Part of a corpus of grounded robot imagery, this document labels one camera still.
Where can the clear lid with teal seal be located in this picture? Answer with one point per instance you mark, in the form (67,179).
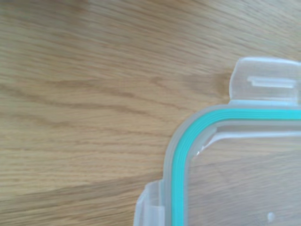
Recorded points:
(235,179)

